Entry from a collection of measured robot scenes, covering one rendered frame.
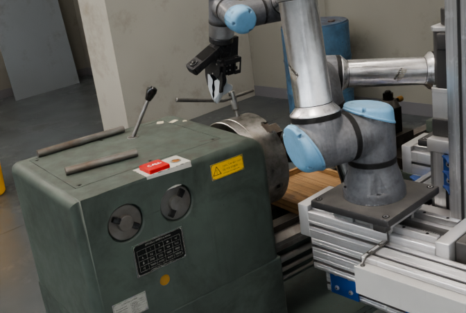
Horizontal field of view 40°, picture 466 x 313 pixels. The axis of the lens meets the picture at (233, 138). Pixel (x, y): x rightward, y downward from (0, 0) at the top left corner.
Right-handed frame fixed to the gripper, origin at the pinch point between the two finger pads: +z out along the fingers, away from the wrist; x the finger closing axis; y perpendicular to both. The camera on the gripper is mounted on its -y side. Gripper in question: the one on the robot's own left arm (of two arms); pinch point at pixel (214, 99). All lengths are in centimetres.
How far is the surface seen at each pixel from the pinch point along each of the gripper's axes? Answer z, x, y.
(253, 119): 9.3, -3.2, 13.2
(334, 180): 44, -9, 49
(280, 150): 15.3, -15.6, 14.6
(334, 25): 100, 224, 289
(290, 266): 53, -27, 12
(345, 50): 123, 217, 300
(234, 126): 9.3, -3.9, 5.2
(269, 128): 10.9, -8.5, 15.6
